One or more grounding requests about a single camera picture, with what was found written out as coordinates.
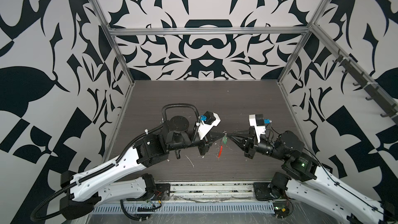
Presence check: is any black wall hook rack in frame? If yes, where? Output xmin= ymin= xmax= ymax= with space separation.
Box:
xmin=332 ymin=49 xmax=398 ymax=125

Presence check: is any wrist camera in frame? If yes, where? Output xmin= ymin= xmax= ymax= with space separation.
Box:
xmin=197 ymin=111 xmax=221 ymax=140
xmin=249 ymin=114 xmax=272 ymax=144

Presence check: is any green key tag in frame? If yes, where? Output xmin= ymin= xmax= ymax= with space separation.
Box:
xmin=222 ymin=136 xmax=228 ymax=144

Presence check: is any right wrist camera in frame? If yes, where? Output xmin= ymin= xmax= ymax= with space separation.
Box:
xmin=249 ymin=114 xmax=272 ymax=144

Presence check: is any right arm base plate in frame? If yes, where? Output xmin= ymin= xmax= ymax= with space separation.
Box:
xmin=253 ymin=182 xmax=287 ymax=201

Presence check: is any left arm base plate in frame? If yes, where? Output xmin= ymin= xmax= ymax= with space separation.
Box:
xmin=126 ymin=183 xmax=171 ymax=201

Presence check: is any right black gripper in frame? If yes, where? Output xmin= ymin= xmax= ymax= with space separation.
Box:
xmin=229 ymin=128 xmax=289 ymax=162

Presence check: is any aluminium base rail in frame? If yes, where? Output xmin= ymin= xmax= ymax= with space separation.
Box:
xmin=83 ymin=180 xmax=312 ymax=202

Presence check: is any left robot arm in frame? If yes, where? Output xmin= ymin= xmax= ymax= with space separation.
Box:
xmin=60 ymin=112 xmax=223 ymax=220

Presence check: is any white cable duct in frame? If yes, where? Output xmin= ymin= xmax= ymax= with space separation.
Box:
xmin=93 ymin=201 xmax=276 ymax=215

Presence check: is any small electronics board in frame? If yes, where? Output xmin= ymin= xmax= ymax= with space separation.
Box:
xmin=273 ymin=201 xmax=294 ymax=219

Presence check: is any red key tag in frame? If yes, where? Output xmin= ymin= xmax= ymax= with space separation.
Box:
xmin=217 ymin=145 xmax=223 ymax=158

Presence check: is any black corrugated cable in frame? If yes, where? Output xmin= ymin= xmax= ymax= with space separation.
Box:
xmin=119 ymin=200 xmax=162 ymax=222

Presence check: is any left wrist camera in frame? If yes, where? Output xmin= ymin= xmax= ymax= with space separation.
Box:
xmin=197 ymin=111 xmax=221 ymax=140

